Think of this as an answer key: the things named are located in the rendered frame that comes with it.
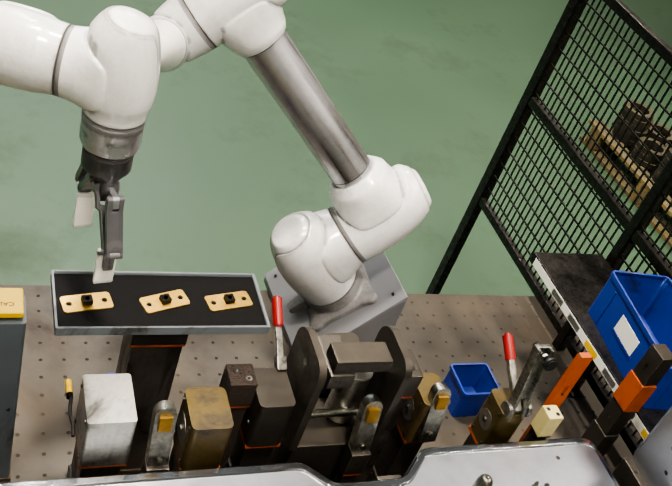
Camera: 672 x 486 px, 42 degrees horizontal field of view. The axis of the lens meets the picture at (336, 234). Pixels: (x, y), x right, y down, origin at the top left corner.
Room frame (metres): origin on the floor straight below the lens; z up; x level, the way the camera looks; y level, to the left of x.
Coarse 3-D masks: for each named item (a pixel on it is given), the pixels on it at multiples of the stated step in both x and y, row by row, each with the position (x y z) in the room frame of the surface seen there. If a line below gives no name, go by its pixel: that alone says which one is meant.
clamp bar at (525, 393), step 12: (540, 348) 1.30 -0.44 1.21; (552, 348) 1.31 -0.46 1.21; (528, 360) 1.30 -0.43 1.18; (540, 360) 1.30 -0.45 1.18; (552, 360) 1.28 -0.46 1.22; (528, 372) 1.29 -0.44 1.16; (540, 372) 1.30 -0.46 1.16; (516, 384) 1.29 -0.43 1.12; (528, 384) 1.30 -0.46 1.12; (516, 396) 1.28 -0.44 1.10; (528, 396) 1.29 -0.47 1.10
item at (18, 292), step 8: (0, 288) 1.01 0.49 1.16; (8, 288) 1.01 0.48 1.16; (16, 288) 1.02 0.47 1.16; (0, 296) 0.99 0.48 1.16; (8, 296) 1.00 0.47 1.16; (16, 296) 1.00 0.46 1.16; (0, 304) 0.97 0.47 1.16; (8, 304) 0.98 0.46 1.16; (16, 304) 0.99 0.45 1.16; (0, 312) 0.96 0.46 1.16; (8, 312) 0.96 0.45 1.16; (16, 312) 0.97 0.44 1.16
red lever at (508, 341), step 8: (504, 336) 1.38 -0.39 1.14; (512, 336) 1.39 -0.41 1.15; (504, 344) 1.37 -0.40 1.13; (512, 344) 1.37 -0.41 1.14; (504, 352) 1.36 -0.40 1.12; (512, 352) 1.36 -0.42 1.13; (512, 360) 1.35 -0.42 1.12; (512, 368) 1.34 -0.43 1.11; (512, 376) 1.33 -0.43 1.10; (512, 384) 1.32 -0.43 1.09; (520, 400) 1.30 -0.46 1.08; (520, 408) 1.28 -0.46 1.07
